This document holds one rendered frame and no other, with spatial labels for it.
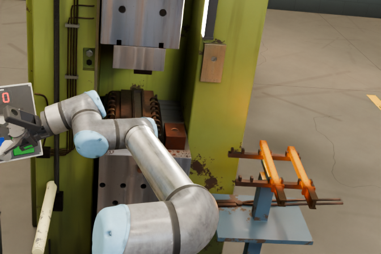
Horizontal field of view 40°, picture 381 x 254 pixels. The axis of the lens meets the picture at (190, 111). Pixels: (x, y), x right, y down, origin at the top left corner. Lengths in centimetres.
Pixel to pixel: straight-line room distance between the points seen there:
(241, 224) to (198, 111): 52
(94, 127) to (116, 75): 110
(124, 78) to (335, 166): 216
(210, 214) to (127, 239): 18
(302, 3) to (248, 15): 634
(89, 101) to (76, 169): 90
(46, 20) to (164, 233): 134
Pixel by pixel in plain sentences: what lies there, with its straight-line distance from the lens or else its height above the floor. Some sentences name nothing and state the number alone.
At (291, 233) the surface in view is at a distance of 228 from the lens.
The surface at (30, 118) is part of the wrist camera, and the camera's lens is 161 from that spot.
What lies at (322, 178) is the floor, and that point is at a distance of 402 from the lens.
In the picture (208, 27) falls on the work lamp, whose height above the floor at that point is 143.
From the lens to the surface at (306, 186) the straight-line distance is 207.
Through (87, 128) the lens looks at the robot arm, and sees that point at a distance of 149.
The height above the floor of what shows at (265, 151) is 95.
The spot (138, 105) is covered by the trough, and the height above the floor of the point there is 99.
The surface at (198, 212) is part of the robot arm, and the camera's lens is 101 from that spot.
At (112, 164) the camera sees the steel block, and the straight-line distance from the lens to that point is 218.
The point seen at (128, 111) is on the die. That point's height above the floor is 99.
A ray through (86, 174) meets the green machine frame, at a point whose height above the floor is 68.
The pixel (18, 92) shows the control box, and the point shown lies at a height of 117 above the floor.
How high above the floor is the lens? 205
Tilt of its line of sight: 26 degrees down
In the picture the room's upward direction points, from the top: 7 degrees clockwise
